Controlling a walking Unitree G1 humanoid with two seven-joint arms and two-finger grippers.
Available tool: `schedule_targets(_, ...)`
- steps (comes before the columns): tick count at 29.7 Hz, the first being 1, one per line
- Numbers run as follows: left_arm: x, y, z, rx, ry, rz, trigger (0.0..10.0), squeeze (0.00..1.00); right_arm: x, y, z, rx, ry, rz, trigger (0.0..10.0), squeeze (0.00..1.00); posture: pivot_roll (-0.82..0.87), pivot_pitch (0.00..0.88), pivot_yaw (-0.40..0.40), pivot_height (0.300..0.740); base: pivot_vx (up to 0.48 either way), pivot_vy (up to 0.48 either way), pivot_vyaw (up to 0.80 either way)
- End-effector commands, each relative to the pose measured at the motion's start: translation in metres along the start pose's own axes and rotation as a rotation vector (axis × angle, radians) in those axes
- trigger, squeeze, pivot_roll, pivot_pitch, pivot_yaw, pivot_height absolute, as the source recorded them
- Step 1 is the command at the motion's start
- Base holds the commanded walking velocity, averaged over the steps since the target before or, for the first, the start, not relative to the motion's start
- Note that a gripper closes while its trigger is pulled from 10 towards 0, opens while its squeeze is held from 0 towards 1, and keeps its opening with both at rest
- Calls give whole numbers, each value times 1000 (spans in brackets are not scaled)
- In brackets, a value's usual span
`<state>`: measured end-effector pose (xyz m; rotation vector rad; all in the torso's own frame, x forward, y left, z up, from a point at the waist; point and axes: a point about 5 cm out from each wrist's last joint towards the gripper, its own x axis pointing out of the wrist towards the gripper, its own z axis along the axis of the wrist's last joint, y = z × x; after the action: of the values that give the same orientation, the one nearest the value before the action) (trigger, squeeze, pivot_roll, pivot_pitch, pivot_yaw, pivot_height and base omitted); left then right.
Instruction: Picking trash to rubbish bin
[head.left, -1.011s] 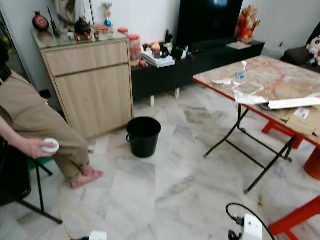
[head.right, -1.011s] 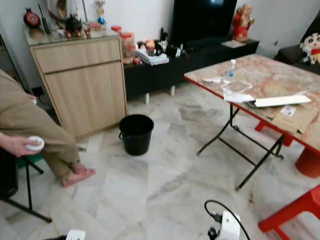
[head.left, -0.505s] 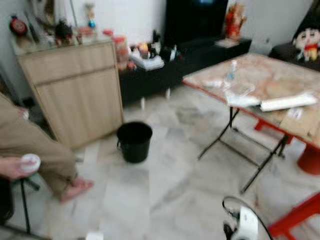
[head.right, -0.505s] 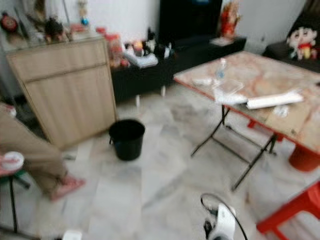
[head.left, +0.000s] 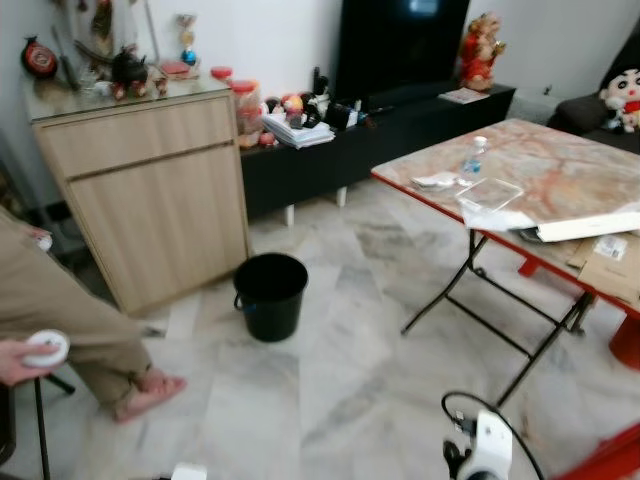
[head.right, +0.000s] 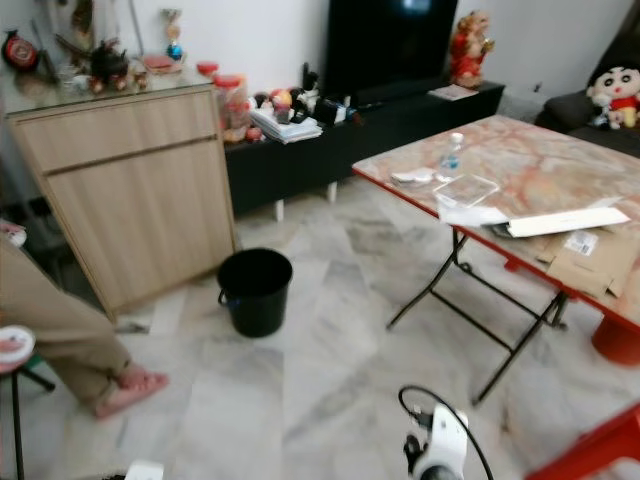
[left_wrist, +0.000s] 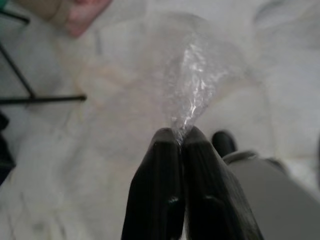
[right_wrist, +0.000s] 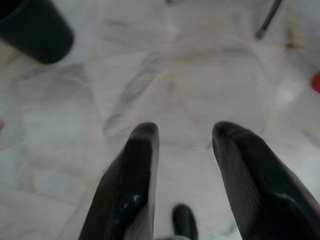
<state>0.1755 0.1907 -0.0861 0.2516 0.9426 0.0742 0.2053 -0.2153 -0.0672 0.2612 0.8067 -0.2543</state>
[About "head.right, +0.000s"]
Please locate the white round device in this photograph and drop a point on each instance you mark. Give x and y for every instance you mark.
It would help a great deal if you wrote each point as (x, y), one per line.
(18, 343)

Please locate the orange rubbish bin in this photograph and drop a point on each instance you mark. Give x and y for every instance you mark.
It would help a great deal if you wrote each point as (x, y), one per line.
(618, 342)

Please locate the person hand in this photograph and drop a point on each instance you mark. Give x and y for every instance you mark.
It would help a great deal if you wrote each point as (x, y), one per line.
(8, 366)

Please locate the red plastic stool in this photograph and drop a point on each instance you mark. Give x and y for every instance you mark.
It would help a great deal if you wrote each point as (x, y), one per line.
(595, 450)
(514, 264)

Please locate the black metal stool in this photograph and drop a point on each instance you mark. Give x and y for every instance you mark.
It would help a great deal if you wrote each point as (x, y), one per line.
(17, 430)

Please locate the black plastic bucket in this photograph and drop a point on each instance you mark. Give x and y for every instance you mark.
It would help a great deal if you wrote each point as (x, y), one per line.
(255, 295)

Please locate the white paper sheet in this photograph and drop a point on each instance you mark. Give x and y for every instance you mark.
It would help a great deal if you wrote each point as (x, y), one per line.
(470, 217)

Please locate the flat brown cardboard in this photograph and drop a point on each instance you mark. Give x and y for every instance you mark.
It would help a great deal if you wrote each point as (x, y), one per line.
(585, 268)

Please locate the clear plastic container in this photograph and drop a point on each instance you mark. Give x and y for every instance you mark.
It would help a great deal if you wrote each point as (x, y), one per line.
(468, 192)

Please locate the white tissue packet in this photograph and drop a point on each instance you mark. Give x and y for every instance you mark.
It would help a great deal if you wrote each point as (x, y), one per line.
(412, 177)

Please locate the long white carton box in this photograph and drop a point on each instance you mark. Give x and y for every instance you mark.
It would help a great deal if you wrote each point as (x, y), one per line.
(570, 222)

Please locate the person leg khaki trousers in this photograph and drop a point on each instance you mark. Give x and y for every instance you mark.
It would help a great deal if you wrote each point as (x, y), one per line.
(60, 320)

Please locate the pink slipper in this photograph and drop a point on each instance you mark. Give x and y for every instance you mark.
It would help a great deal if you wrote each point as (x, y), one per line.
(130, 392)

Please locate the clear plastic water bottle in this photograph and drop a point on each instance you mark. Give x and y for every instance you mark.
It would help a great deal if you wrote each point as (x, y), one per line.
(451, 160)

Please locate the marble top folding table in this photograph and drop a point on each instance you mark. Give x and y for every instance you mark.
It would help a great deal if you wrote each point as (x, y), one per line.
(540, 165)

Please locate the black TV cabinet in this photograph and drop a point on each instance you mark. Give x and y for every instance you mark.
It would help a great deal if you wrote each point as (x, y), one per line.
(390, 135)

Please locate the stack of white papers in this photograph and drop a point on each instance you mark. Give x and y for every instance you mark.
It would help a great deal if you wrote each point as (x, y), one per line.
(285, 127)

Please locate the thin booklet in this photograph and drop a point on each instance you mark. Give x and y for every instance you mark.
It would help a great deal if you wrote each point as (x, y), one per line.
(454, 93)

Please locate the dark fabric sofa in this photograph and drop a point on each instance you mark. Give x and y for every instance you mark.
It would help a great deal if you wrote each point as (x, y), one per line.
(565, 110)

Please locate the light wooden cabinet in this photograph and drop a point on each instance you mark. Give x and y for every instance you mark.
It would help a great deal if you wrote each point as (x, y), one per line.
(130, 200)

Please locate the red lid plastic jar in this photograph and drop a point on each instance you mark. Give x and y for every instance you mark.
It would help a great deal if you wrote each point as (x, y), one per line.
(230, 102)

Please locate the red gold figurine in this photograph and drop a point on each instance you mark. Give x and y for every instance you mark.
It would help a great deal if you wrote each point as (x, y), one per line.
(470, 50)

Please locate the cartoon boy plush doll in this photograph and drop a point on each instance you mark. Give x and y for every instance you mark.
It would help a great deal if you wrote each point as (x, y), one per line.
(618, 98)

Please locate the black flat television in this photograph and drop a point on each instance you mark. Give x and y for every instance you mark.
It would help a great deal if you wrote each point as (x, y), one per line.
(390, 45)

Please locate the red round ornament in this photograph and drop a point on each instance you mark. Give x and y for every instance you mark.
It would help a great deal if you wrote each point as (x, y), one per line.
(20, 50)

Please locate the trophy with blue ball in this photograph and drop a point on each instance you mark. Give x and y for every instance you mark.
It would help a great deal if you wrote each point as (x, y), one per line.
(173, 40)

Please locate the black teapot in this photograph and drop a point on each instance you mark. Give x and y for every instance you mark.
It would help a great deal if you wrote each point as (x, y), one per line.
(110, 62)

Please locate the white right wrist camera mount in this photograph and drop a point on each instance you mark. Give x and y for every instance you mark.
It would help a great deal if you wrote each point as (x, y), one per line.
(445, 445)

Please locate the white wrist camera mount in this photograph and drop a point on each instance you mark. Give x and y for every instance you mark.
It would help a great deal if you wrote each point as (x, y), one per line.
(144, 470)
(445, 445)

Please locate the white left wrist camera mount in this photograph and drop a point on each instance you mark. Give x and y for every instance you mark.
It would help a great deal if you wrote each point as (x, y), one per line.
(144, 470)

